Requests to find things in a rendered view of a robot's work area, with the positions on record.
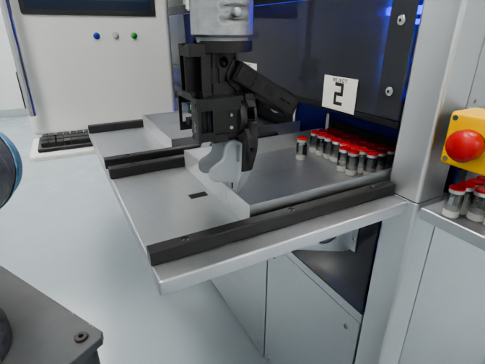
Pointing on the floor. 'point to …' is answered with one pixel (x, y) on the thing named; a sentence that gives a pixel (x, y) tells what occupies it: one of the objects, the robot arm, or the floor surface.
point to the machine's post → (419, 167)
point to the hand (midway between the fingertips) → (238, 185)
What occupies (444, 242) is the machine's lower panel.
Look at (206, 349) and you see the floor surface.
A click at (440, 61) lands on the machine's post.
